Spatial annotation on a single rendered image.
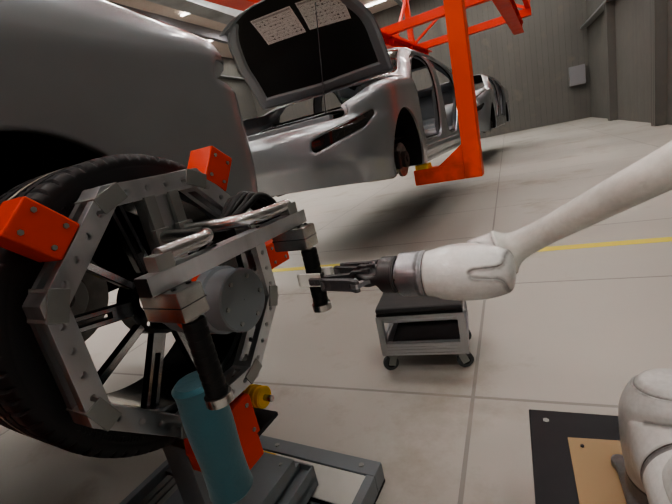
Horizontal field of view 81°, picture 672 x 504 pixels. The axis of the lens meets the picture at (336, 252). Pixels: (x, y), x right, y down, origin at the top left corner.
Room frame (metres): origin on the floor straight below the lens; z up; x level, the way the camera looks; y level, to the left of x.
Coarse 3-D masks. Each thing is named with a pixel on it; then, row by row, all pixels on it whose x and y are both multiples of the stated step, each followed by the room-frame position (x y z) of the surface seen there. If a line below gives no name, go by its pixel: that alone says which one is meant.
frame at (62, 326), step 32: (96, 192) 0.72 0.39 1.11; (128, 192) 0.77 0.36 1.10; (160, 192) 0.82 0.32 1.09; (192, 192) 0.94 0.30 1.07; (224, 192) 0.97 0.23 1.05; (96, 224) 0.70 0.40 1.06; (64, 256) 0.64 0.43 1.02; (256, 256) 1.02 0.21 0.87; (32, 288) 0.64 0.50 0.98; (64, 288) 0.62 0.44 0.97; (32, 320) 0.61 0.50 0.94; (64, 320) 0.61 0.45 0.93; (64, 352) 0.59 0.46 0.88; (256, 352) 0.93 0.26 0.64; (64, 384) 0.61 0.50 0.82; (96, 384) 0.62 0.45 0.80; (96, 416) 0.60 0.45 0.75; (128, 416) 0.64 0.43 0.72; (160, 416) 0.69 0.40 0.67
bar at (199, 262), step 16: (272, 224) 0.80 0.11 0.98; (288, 224) 0.84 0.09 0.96; (224, 240) 0.71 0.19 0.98; (240, 240) 0.71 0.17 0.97; (256, 240) 0.75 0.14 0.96; (192, 256) 0.63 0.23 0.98; (208, 256) 0.64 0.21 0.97; (224, 256) 0.67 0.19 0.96; (160, 272) 0.56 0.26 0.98; (176, 272) 0.58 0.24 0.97; (192, 272) 0.61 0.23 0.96; (144, 288) 0.54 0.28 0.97; (160, 288) 0.56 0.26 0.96
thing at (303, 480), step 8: (296, 464) 1.06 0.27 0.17; (304, 464) 1.05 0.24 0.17; (296, 472) 1.04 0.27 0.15; (304, 472) 1.04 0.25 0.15; (312, 472) 1.03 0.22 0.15; (296, 480) 1.02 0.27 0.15; (304, 480) 0.99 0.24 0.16; (312, 480) 1.02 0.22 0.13; (288, 488) 0.99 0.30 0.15; (296, 488) 0.99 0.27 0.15; (304, 488) 0.98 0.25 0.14; (312, 488) 1.01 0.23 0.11; (280, 496) 0.97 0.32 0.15; (288, 496) 0.96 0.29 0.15; (296, 496) 0.95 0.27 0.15; (304, 496) 0.98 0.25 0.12
